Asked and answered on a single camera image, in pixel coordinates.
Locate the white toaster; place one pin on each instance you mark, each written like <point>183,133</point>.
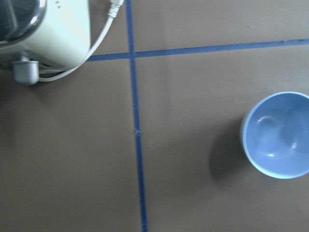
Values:
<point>43,37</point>

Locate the blue bowl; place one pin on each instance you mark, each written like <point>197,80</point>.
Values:
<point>274,135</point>

